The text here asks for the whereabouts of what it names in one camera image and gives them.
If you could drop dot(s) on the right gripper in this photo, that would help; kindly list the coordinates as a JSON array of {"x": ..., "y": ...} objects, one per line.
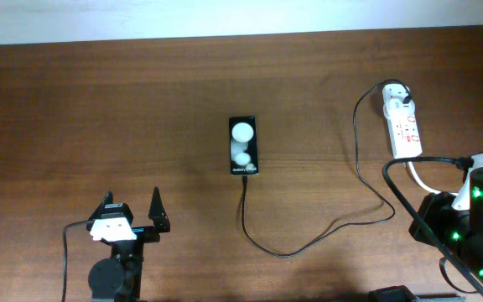
[{"x": 433, "y": 206}]

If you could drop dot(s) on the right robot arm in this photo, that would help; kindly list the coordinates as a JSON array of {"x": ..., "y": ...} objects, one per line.
[{"x": 472, "y": 258}]

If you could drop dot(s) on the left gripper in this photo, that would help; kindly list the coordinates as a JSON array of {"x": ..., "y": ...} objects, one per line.
[{"x": 159, "y": 218}]

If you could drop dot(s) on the white USB charger plug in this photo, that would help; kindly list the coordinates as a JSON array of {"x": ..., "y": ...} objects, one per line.
[{"x": 395, "y": 107}]

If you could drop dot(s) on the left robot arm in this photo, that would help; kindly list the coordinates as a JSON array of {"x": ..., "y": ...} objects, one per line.
[{"x": 118, "y": 277}]

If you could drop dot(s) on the black Galaxy flip phone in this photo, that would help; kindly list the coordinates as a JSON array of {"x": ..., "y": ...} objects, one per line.
[{"x": 243, "y": 146}]

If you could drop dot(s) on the white power strip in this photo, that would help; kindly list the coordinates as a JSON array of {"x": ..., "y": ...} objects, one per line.
[{"x": 403, "y": 131}]

